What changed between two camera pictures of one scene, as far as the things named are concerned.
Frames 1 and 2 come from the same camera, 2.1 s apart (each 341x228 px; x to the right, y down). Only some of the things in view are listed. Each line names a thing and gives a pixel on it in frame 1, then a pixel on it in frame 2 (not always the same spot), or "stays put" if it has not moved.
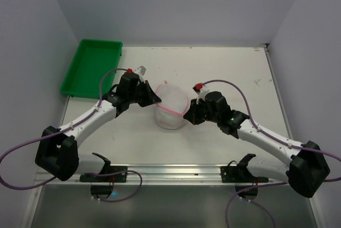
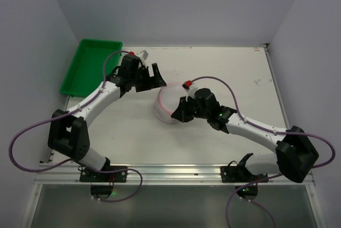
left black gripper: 145,94 -> 145,79
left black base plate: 106,168 stays put
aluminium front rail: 164,175 stays put
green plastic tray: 91,59 stays put
